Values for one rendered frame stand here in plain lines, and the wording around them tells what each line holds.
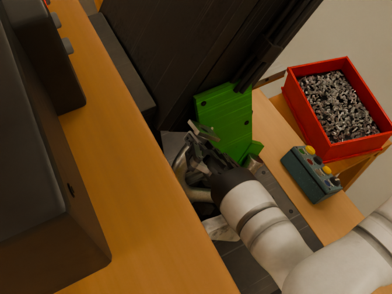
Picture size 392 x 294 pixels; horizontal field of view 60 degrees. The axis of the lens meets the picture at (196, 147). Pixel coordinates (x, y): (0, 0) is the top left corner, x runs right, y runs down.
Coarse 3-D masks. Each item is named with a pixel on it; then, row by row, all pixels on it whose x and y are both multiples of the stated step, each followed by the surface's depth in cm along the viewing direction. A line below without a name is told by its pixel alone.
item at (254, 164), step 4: (248, 156) 73; (252, 156) 73; (256, 156) 75; (248, 160) 73; (252, 160) 72; (256, 160) 72; (260, 160) 74; (244, 164) 74; (248, 164) 73; (252, 164) 73; (256, 164) 72; (260, 164) 73; (248, 168) 73; (252, 168) 73; (256, 168) 73; (252, 172) 74
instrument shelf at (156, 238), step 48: (96, 48) 27; (96, 96) 24; (96, 144) 22; (144, 144) 22; (96, 192) 20; (144, 192) 20; (144, 240) 19; (192, 240) 19; (96, 288) 18; (144, 288) 18; (192, 288) 18
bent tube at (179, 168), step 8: (192, 120) 61; (192, 128) 59; (200, 128) 59; (208, 128) 63; (200, 136) 60; (208, 136) 60; (216, 136) 61; (184, 144) 62; (184, 152) 61; (176, 160) 62; (184, 160) 62; (176, 168) 62; (184, 168) 62; (176, 176) 63; (184, 176) 64; (184, 184) 66; (192, 192) 69; (200, 192) 70; (208, 192) 72; (192, 200) 70; (200, 200) 71; (208, 200) 72
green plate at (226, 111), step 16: (208, 96) 59; (224, 96) 61; (240, 96) 63; (208, 112) 62; (224, 112) 64; (240, 112) 66; (224, 128) 66; (240, 128) 69; (224, 144) 69; (240, 144) 72
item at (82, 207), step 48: (0, 0) 18; (0, 48) 14; (0, 96) 13; (48, 96) 20; (0, 144) 12; (48, 144) 12; (0, 192) 11; (48, 192) 11; (0, 240) 10; (48, 240) 11; (96, 240) 14; (0, 288) 12; (48, 288) 15
